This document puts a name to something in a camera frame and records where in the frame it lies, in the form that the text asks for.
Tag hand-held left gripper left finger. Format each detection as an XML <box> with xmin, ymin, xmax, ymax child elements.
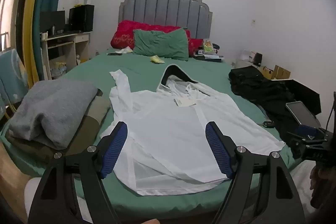
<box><xmin>28</xmin><ymin>121</ymin><xmax>129</xmax><ymax>224</ymax></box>

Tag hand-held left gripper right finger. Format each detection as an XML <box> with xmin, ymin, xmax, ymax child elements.
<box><xmin>205</xmin><ymin>121</ymin><xmax>306</xmax><ymax>224</ymax></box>

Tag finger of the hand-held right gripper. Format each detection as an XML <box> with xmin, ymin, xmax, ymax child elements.
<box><xmin>290</xmin><ymin>138</ymin><xmax>326</xmax><ymax>160</ymax></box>
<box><xmin>286</xmin><ymin>124</ymin><xmax>332</xmax><ymax>139</ymax></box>

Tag white hooded shirt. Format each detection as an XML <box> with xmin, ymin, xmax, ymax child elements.
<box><xmin>100</xmin><ymin>64</ymin><xmax>286</xmax><ymax>196</ymax></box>

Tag folded olive clothes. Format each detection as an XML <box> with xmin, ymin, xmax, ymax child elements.
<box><xmin>5</xmin><ymin>88</ymin><xmax>112</xmax><ymax>164</ymax></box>

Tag pile of black clothes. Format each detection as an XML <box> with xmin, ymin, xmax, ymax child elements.
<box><xmin>228</xmin><ymin>65</ymin><xmax>322</xmax><ymax>146</ymax></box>

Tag person's right hand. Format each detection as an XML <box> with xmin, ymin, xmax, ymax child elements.
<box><xmin>309</xmin><ymin>164</ymin><xmax>336</xmax><ymax>211</ymax></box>

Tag grey tablet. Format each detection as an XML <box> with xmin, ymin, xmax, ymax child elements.
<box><xmin>285</xmin><ymin>101</ymin><xmax>321</xmax><ymax>128</ymax></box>

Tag brown cardboard boxes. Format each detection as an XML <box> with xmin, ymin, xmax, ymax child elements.
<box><xmin>262</xmin><ymin>64</ymin><xmax>292</xmax><ymax>81</ymax></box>

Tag folded grey sweater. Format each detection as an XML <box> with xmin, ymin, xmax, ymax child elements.
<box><xmin>8</xmin><ymin>79</ymin><xmax>98</xmax><ymax>150</ymax></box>

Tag bed with green sheet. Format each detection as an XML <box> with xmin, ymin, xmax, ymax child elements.
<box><xmin>0</xmin><ymin>47</ymin><xmax>302</xmax><ymax>220</ymax></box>

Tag person's light grey pants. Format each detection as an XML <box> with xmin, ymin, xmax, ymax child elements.
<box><xmin>24</xmin><ymin>161</ymin><xmax>319</xmax><ymax>224</ymax></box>

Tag white box with black pouch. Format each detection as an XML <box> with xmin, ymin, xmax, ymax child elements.
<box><xmin>235</xmin><ymin>49</ymin><xmax>263</xmax><ymax>68</ymax></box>

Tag white papers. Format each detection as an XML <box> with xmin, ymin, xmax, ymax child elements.
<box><xmin>114</xmin><ymin>47</ymin><xmax>134</xmax><ymax>55</ymax></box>

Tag clutter of small bedside objects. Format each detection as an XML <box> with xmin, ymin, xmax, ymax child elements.
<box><xmin>193</xmin><ymin>39</ymin><xmax>225</xmax><ymax>63</ymax></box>

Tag light wooden computer desk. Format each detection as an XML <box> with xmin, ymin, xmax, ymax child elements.
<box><xmin>40</xmin><ymin>31</ymin><xmax>91</xmax><ymax>80</ymax></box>

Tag red patterned pillow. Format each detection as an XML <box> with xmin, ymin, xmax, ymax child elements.
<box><xmin>110</xmin><ymin>20</ymin><xmax>204</xmax><ymax>54</ymax></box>

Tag green pillow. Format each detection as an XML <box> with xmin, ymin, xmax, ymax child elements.
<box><xmin>133</xmin><ymin>28</ymin><xmax>190</xmax><ymax>61</ymax></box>

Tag chair with light blue cloth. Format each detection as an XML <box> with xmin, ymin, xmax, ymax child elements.
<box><xmin>0</xmin><ymin>48</ymin><xmax>28</xmax><ymax>119</ymax></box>

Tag black computer tower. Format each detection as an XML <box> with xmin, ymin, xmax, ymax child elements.
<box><xmin>68</xmin><ymin>4</ymin><xmax>95</xmax><ymax>32</ymax></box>

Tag black monitor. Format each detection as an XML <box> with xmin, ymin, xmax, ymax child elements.
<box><xmin>39</xmin><ymin>10</ymin><xmax>66</xmax><ymax>36</ymax></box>

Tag grey padded headboard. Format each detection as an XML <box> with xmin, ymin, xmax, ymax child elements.
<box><xmin>118</xmin><ymin>0</ymin><xmax>214</xmax><ymax>40</ymax></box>

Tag yellow curtain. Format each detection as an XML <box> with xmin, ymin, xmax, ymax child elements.
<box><xmin>22</xmin><ymin>0</ymin><xmax>50</xmax><ymax>86</ymax></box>

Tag teal curtain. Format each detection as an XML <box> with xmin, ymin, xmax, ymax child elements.
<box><xmin>33</xmin><ymin>0</ymin><xmax>72</xmax><ymax>81</ymax></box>

